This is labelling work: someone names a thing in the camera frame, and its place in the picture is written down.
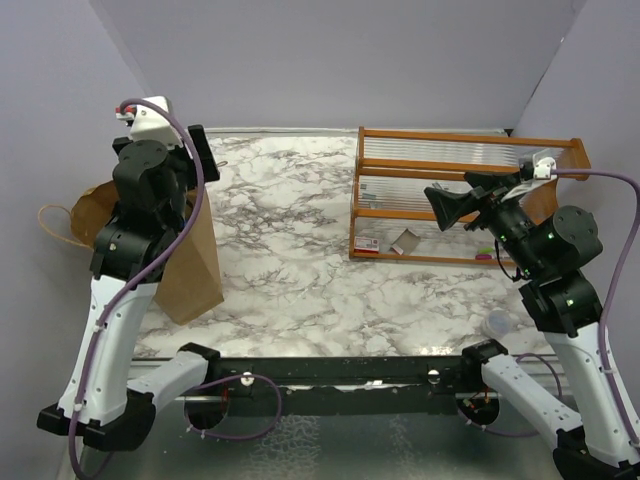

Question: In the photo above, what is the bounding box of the red white staples box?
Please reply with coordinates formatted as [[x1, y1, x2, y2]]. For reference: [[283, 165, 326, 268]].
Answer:
[[354, 237, 380, 254]]

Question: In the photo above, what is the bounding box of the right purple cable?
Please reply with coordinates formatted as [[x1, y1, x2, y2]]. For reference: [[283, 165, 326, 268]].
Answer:
[[459, 168, 640, 446]]

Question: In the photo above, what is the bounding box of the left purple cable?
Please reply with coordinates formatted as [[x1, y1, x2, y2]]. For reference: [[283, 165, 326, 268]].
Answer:
[[68, 98, 284, 480]]

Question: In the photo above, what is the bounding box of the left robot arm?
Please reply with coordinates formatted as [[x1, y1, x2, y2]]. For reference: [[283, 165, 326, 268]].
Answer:
[[37, 137, 221, 452]]

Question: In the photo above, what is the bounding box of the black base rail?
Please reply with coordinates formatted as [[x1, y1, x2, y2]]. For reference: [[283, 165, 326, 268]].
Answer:
[[181, 343, 487, 417]]

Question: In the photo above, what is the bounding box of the open small cardboard box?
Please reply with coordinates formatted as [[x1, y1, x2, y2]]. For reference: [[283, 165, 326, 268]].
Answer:
[[390, 229, 421, 255]]

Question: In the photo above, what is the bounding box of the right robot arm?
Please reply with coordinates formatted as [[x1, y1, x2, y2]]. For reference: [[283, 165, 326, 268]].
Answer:
[[424, 166, 639, 479]]

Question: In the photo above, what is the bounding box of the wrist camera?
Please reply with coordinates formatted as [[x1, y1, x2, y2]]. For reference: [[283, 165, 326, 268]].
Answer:
[[518, 148, 556, 183], [115, 105, 184, 150]]

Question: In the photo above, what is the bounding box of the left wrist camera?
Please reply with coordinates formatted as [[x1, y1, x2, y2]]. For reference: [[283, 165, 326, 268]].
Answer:
[[115, 105, 184, 150]]

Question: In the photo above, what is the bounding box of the purple cable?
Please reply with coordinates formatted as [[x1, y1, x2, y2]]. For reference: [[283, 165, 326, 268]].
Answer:
[[459, 168, 640, 446], [68, 98, 284, 480]]

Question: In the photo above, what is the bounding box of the brown paper bag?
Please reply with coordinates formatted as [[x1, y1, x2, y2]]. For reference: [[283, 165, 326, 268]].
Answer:
[[37, 181, 224, 326]]

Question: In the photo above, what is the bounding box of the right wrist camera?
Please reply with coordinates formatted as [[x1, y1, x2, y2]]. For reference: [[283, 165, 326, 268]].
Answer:
[[518, 148, 556, 183]]

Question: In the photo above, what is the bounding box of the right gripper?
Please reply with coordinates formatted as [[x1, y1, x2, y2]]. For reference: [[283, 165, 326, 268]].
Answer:
[[425, 169, 545, 275]]

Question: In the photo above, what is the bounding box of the wooden shelf rack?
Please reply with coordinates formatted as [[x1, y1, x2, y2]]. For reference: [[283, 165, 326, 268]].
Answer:
[[348, 127, 591, 266]]

